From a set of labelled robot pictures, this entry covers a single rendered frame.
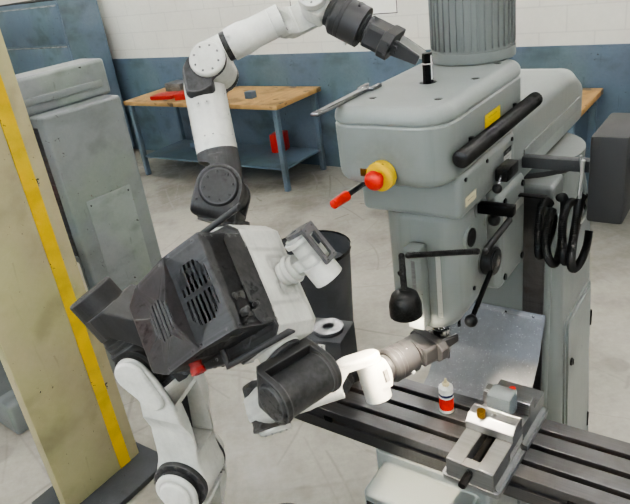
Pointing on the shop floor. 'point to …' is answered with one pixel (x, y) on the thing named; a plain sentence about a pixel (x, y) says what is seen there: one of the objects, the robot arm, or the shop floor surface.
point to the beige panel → (44, 304)
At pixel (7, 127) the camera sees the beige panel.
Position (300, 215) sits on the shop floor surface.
